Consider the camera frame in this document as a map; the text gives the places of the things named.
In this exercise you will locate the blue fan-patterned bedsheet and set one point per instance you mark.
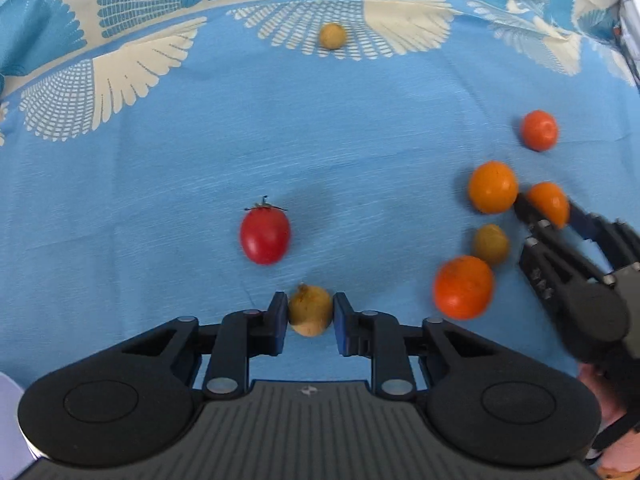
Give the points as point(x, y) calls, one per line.
point(400, 160)

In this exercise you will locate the person's right hand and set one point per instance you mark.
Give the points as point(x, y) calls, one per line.
point(600, 395)

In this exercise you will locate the pale printed cloth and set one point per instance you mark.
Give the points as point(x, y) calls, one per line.
point(629, 5)

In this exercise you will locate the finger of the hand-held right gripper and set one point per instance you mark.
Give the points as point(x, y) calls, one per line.
point(542, 255)
point(610, 240)

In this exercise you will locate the orange mandarin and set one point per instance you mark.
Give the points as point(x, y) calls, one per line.
point(539, 130)
point(492, 186)
point(550, 202)
point(463, 287)

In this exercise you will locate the yellow-brown longan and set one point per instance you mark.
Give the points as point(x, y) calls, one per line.
point(491, 244)
point(332, 36)
point(310, 312)

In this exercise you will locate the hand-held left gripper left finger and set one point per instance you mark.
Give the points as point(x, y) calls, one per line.
point(278, 322)

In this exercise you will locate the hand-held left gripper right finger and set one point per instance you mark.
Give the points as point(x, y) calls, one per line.
point(341, 325)

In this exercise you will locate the red tomato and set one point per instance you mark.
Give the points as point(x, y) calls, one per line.
point(265, 235)

